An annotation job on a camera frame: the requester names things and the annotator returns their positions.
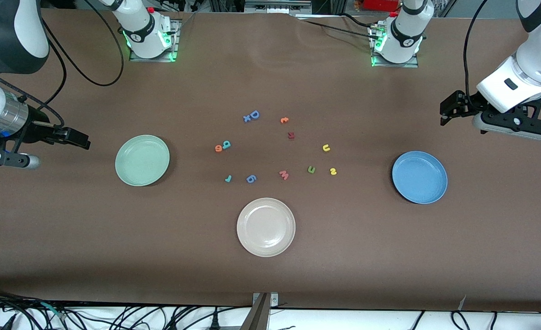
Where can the black power plug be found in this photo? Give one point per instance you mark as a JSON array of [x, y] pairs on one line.
[[214, 321]]

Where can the beige plate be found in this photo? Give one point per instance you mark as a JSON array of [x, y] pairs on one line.
[[265, 227]]

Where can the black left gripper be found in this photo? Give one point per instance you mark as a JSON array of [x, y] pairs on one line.
[[468, 104]]

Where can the small metal clamp plate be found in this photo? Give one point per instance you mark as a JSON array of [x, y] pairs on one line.
[[274, 299]]

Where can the grey metal bar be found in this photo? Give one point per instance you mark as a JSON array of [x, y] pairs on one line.
[[257, 316]]

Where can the brown table cover sheet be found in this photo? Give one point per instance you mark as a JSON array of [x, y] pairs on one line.
[[270, 275]]

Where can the blue foam number 6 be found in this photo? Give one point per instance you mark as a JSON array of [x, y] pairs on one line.
[[251, 178]]

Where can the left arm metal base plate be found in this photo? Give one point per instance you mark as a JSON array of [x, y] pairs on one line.
[[396, 65]]

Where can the white paper tag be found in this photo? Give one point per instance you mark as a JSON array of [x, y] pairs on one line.
[[461, 302]]

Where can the red box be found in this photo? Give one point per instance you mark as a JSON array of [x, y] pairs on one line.
[[380, 4]]

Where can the pink foam letter M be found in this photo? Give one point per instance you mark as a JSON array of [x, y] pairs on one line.
[[284, 174]]

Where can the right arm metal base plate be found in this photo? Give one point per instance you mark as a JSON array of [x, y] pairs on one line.
[[137, 59]]

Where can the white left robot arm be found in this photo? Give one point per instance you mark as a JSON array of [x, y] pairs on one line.
[[540, 68]]

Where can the aluminium frame rail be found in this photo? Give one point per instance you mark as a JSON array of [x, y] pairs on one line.
[[224, 4]]

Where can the blue foam letter D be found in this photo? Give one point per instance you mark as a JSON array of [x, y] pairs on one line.
[[251, 115]]

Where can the green plate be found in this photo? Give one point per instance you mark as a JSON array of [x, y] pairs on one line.
[[142, 160]]

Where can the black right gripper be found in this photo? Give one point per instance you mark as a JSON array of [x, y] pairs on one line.
[[38, 128]]

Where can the blue plate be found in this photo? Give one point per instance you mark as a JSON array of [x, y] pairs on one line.
[[419, 177]]

